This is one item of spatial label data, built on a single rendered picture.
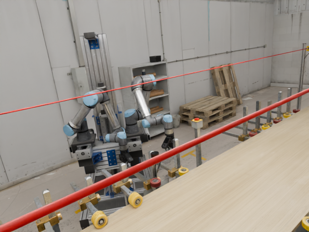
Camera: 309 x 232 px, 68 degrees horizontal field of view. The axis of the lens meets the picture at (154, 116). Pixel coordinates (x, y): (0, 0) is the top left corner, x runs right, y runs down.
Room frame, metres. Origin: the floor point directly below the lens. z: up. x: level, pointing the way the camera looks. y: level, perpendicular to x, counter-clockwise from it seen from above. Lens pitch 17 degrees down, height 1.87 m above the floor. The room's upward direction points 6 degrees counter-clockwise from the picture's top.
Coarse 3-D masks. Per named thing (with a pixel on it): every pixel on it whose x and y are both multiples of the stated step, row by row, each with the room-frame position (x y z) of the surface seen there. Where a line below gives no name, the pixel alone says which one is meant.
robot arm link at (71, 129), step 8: (88, 96) 1.87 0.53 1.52; (96, 96) 1.89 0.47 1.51; (88, 104) 1.87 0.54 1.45; (96, 104) 1.92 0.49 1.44; (80, 112) 1.94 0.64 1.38; (88, 112) 1.96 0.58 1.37; (72, 120) 2.00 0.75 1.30; (80, 120) 1.97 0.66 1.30; (64, 128) 2.00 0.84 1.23; (72, 128) 1.98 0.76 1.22; (80, 128) 2.08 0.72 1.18
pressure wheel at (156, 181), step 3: (150, 180) 1.50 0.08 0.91; (153, 180) 1.50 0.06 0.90; (156, 180) 1.49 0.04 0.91; (159, 180) 1.48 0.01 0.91; (150, 183) 1.48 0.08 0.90; (153, 183) 1.46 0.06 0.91; (156, 183) 1.45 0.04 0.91; (159, 183) 1.46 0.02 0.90; (153, 186) 1.46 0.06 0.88; (156, 186) 1.45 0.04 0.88
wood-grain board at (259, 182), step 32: (288, 128) 2.20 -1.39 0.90; (224, 160) 1.69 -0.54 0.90; (256, 160) 1.64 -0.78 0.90; (288, 160) 1.59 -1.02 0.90; (160, 192) 1.35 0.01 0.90; (192, 192) 1.31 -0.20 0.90; (224, 192) 1.27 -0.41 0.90; (256, 192) 1.24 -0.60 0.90; (288, 192) 1.21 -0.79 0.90; (128, 224) 1.08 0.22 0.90; (160, 224) 1.06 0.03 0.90; (192, 224) 1.03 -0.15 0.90; (224, 224) 1.01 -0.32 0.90; (256, 224) 0.98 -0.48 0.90; (288, 224) 0.96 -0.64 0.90
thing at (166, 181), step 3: (168, 177) 1.68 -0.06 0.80; (162, 180) 1.64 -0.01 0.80; (165, 180) 1.66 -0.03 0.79; (168, 180) 1.68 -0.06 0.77; (162, 183) 1.64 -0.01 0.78; (165, 183) 1.66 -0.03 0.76; (159, 186) 1.62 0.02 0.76; (150, 189) 1.57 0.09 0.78; (144, 192) 1.54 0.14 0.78; (147, 192) 1.55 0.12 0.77; (144, 195) 1.54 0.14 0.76
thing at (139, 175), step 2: (138, 172) 1.71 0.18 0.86; (134, 174) 1.72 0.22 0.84; (136, 174) 1.69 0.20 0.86; (138, 174) 1.68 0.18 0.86; (140, 174) 1.67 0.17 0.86; (136, 176) 1.69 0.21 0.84; (138, 176) 1.66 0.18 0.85; (140, 176) 1.64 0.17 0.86; (142, 176) 1.64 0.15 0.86; (144, 176) 1.64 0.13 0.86; (138, 178) 1.66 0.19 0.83; (140, 178) 1.64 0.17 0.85; (142, 178) 1.62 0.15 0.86; (144, 178) 1.61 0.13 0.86; (146, 178) 1.61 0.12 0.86; (142, 180) 1.62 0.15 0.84; (144, 180) 1.59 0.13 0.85; (146, 180) 1.57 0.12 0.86; (152, 188) 1.50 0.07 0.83; (154, 188) 1.48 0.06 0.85; (156, 188) 1.47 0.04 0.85
